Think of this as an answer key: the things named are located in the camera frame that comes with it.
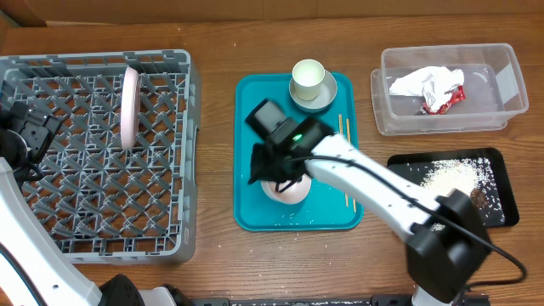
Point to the red snack wrapper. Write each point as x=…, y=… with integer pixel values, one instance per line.
x=457, y=95

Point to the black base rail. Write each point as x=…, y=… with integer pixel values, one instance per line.
x=376, y=300

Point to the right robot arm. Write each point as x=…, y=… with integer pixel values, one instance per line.
x=444, y=236

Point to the grey plastic dish rack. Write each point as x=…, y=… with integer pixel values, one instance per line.
x=102, y=204

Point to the white paper cup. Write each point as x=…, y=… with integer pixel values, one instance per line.
x=308, y=75

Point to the small pink bowl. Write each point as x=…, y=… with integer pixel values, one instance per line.
x=290, y=192

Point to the brown food scrap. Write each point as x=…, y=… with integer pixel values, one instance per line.
x=479, y=199

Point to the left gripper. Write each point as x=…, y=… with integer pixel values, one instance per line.
x=11, y=132

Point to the black rectangular tray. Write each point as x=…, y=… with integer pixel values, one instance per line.
x=497, y=164

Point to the grey small saucer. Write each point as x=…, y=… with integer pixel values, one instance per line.
x=327, y=93

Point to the scattered rice grains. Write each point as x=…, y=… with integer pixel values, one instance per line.
x=443, y=176

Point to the clear plastic waste bin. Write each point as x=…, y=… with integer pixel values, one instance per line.
x=493, y=85

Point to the white napkin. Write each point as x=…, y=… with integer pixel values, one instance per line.
x=433, y=83

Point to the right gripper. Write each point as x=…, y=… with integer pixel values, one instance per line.
x=257, y=172

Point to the large pink plate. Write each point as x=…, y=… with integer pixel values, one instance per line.
x=130, y=105

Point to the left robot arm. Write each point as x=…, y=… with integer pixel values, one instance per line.
x=33, y=269

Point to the teal plastic serving tray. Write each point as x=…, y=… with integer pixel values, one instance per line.
x=324, y=208

